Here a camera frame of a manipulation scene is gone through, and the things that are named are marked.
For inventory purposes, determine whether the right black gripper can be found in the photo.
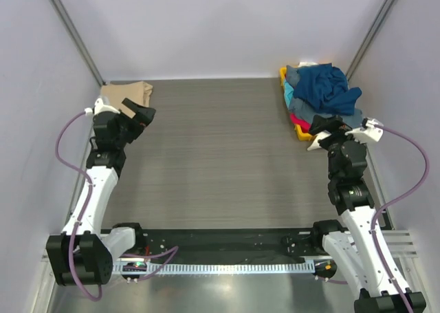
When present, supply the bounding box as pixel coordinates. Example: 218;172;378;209
309;115;369;182

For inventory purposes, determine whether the dark blue t shirt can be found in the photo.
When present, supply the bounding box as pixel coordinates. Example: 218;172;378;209
294;63;362;116

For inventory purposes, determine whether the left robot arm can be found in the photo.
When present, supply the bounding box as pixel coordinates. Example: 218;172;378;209
46;97;156;286

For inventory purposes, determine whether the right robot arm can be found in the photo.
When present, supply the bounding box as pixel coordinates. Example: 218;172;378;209
309;116;427;312

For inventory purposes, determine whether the pink red t shirt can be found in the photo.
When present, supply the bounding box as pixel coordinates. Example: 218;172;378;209
289;114;311;131

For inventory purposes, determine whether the yellow plastic bin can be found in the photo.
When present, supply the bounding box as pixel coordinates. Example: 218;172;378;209
279;67;314;141

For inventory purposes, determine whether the folded beige t shirt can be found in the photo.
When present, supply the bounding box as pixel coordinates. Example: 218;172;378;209
100;81;153;118

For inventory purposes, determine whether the cyan t shirt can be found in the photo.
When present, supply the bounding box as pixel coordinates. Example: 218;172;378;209
283;80;294;107

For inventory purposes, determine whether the white cloth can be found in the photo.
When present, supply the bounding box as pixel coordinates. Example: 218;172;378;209
298;61;318;68

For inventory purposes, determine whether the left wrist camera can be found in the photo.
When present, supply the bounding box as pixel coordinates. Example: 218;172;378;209
84;98;120;116

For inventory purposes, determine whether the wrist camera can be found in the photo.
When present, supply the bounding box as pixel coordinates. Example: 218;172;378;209
84;98;120;116
345;118;383;144

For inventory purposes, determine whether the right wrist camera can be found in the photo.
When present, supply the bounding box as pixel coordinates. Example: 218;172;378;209
345;118;383;144

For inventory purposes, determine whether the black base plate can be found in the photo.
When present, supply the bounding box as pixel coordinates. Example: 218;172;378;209
142;228;327;264

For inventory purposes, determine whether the slotted cable duct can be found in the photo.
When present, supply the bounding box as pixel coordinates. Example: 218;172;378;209
112;260;315;275

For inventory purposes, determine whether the aluminium frame rail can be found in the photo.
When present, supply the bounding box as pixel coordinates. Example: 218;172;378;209
382;230;417;258

